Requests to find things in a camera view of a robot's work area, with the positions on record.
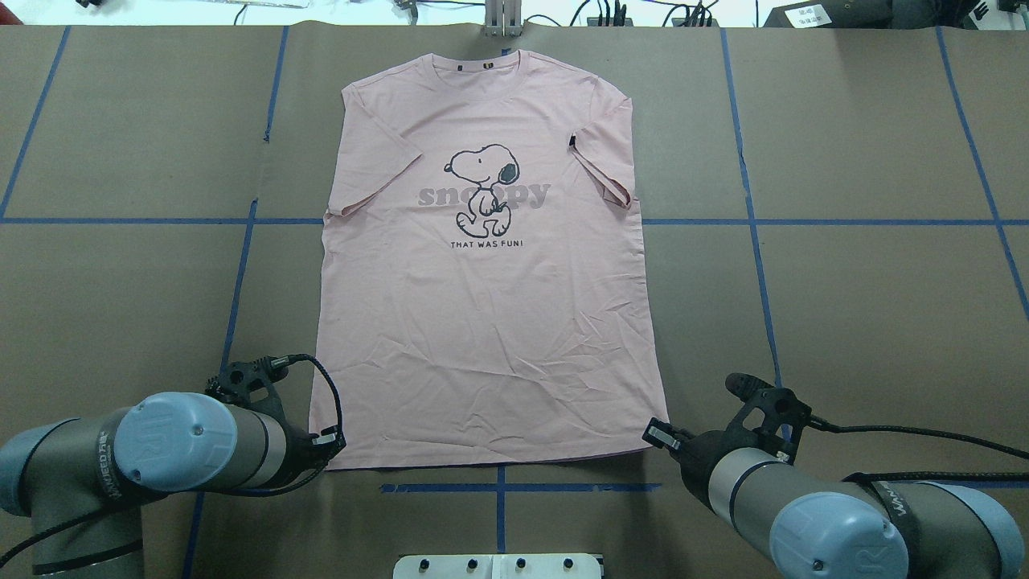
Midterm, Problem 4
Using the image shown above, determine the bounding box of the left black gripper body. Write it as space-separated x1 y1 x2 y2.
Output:
273 422 332 487

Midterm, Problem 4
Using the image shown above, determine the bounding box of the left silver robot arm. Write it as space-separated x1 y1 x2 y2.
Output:
2 392 345 578

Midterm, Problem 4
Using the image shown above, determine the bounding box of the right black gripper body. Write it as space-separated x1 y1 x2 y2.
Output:
675 429 756 508

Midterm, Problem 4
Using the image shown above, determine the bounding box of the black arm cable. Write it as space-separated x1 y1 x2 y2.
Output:
0 354 346 568
808 414 1029 463

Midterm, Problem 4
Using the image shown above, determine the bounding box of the pink Snoopy t-shirt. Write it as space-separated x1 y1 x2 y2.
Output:
310 51 668 470

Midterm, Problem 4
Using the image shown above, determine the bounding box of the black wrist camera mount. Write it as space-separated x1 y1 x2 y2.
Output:
724 372 812 465

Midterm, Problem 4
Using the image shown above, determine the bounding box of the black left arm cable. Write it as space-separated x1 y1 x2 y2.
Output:
0 354 346 568

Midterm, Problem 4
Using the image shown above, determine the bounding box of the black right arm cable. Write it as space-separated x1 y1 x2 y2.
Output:
808 414 1029 463

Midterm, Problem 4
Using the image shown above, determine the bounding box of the black box white label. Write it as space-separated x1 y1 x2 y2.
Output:
760 1 892 29

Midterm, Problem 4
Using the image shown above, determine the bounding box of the aluminium frame post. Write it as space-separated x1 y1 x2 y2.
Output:
482 0 524 38

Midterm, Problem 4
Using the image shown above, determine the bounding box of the white camera mast pedestal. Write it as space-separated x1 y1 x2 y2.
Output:
392 552 605 578

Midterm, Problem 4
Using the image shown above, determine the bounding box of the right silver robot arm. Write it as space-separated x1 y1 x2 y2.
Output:
642 418 1027 578

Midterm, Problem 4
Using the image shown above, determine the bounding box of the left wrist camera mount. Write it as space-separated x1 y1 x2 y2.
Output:
203 356 291 422

